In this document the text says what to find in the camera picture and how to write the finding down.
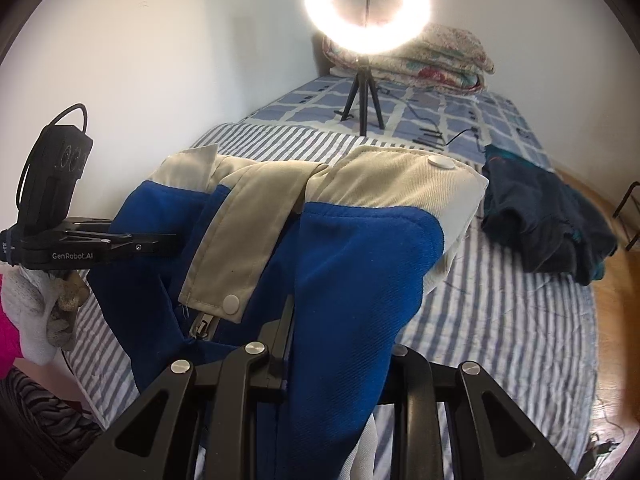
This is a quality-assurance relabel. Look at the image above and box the white ring light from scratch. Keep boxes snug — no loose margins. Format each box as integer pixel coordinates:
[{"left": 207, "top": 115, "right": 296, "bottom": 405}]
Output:
[{"left": 302, "top": 0, "right": 433, "bottom": 56}]

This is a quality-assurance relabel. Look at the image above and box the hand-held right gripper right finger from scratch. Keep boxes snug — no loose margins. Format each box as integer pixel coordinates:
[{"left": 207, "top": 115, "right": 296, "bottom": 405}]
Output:
[{"left": 380, "top": 344, "right": 576, "bottom": 480}]

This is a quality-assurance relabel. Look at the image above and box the blue striped quilted blanket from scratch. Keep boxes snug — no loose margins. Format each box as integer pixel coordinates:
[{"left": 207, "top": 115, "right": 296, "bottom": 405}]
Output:
[{"left": 65, "top": 122, "right": 598, "bottom": 480}]

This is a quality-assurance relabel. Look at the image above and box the dark clothes pile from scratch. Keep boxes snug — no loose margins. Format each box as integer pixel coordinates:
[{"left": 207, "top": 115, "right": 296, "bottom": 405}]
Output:
[{"left": 481, "top": 144, "right": 618, "bottom": 286}]

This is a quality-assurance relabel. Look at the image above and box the person's left hand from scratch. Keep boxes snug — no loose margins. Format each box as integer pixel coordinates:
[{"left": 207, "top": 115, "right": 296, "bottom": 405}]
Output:
[{"left": 0, "top": 260, "right": 89, "bottom": 366}]

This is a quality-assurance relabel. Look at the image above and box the zebra striped cloth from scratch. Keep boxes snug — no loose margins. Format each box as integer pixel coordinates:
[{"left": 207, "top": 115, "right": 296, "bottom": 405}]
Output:
[{"left": 0, "top": 367, "right": 103, "bottom": 461}]

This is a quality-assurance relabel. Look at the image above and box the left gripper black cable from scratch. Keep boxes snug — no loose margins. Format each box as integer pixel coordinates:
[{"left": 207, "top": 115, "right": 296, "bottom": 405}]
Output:
[{"left": 14, "top": 103, "right": 93, "bottom": 211}]

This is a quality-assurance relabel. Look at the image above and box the blue checked bedsheet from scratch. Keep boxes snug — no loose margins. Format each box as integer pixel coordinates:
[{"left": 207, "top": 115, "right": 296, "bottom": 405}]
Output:
[{"left": 247, "top": 74, "right": 553, "bottom": 171}]

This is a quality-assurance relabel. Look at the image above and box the person's left forearm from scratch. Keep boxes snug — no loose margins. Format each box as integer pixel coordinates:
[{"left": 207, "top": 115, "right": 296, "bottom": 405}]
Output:
[{"left": 0, "top": 307, "right": 23, "bottom": 381}]

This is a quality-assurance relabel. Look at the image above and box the black power cable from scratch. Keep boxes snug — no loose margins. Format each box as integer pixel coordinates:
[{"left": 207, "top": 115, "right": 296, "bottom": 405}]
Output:
[{"left": 375, "top": 87, "right": 488, "bottom": 153}]

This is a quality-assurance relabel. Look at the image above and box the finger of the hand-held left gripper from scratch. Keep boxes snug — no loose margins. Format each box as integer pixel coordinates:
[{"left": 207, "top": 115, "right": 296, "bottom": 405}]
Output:
[
  {"left": 107, "top": 233, "right": 179, "bottom": 262},
  {"left": 62, "top": 216, "right": 135, "bottom": 239}
]

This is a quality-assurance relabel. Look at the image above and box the black floor cable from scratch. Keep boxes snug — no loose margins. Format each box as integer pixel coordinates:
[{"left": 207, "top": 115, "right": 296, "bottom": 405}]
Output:
[{"left": 587, "top": 395, "right": 633, "bottom": 466}]

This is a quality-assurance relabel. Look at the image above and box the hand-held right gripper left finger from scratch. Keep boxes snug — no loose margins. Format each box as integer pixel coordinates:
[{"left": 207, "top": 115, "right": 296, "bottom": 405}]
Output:
[{"left": 87, "top": 292, "right": 297, "bottom": 480}]

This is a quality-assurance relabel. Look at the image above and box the black metal frame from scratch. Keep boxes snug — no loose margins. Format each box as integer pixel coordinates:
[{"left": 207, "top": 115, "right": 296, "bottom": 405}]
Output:
[{"left": 612, "top": 179, "right": 640, "bottom": 253}]

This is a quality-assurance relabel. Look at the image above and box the cream and blue jacket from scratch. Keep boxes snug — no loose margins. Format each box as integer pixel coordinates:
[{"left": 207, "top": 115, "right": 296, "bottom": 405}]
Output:
[{"left": 90, "top": 144, "right": 491, "bottom": 480}]

